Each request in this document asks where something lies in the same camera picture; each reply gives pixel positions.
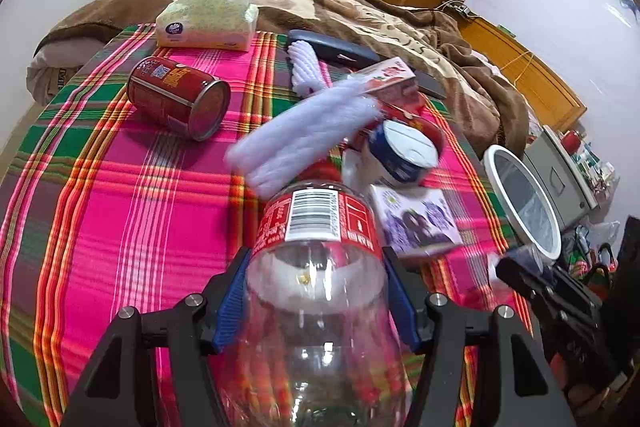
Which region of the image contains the red drink can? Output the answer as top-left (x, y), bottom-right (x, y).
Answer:
top-left (126, 56), bottom-right (232, 142)

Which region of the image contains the dark blue glasses case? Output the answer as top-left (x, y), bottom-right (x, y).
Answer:
top-left (287, 29), bottom-right (381, 68)

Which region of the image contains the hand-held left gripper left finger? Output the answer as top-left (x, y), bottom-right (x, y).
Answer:
top-left (60, 247), bottom-right (251, 427)

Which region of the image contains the wooden headboard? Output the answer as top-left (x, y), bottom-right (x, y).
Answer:
top-left (457, 14), bottom-right (588, 132)

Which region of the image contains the white foam net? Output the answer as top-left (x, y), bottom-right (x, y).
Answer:
top-left (287, 41), bottom-right (333, 98)

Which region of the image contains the purple printed box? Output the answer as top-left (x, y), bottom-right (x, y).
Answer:
top-left (369, 184), bottom-right (463, 258)

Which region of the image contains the black flat board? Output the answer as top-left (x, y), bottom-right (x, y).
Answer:
top-left (410, 69), bottom-right (448, 100)

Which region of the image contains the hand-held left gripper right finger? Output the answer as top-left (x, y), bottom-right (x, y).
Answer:
top-left (382, 247), bottom-right (576, 427)

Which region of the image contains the clear plastic bottle red label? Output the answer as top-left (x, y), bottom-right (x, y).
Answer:
top-left (220, 181), bottom-right (426, 427)

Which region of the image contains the grey metal cabinet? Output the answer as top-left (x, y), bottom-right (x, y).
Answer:
top-left (525, 127), bottom-right (601, 233)

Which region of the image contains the blue white yogurt cup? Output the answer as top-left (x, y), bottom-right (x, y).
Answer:
top-left (367, 119), bottom-right (441, 188)

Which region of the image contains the lavender foam net sleeve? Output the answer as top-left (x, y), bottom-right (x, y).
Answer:
top-left (225, 77), bottom-right (381, 200)

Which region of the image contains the strawberry print carton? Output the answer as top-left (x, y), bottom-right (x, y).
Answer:
top-left (345, 57), bottom-right (447, 152)

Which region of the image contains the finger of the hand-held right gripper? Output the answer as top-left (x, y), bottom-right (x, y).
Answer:
top-left (495, 247), bottom-right (556, 305)

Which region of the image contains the yellow patterned tissue pack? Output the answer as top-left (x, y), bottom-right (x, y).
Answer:
top-left (155, 0), bottom-right (268, 52)

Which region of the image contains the power strip with plugs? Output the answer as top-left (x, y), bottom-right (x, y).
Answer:
top-left (440, 0), bottom-right (473, 18)

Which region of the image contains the brown beige fleece blanket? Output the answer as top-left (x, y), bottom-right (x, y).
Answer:
top-left (34, 0), bottom-right (531, 158)

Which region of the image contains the white rimmed trash bin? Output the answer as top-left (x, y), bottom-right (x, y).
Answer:
top-left (482, 144), bottom-right (563, 260)

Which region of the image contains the pink plaid cloth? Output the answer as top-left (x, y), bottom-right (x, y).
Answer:
top-left (0, 23), bottom-right (531, 427)

